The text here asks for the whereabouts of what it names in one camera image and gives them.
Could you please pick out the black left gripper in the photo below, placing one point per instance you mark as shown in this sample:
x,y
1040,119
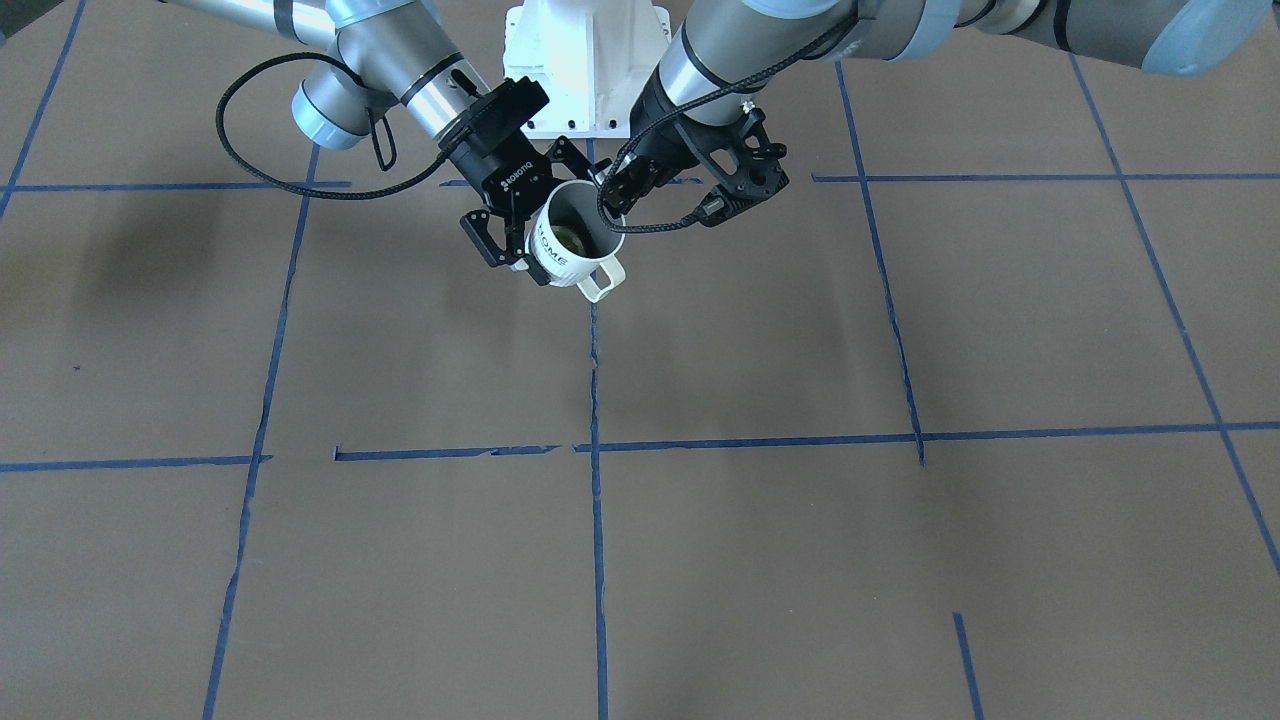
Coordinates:
x,y
660,140

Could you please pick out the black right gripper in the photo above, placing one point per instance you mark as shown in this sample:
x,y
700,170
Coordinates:
x,y
497,167

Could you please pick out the yellow lemon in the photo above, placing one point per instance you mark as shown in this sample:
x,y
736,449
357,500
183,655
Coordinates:
x,y
569,239

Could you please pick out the white mug with lettering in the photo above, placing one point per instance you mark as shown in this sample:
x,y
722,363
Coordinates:
x,y
573,203

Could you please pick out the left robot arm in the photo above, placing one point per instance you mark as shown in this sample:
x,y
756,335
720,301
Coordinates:
x,y
697,108

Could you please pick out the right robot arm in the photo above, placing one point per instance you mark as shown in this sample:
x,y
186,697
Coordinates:
x,y
367,57

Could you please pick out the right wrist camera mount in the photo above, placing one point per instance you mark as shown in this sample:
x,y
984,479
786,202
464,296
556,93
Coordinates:
x,y
494,117

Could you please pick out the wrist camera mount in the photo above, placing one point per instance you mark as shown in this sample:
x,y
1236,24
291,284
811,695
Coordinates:
x,y
494,117
740,158

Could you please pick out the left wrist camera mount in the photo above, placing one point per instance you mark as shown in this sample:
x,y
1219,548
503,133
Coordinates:
x,y
740,158

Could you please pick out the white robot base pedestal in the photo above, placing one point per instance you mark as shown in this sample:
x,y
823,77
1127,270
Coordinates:
x,y
592,58

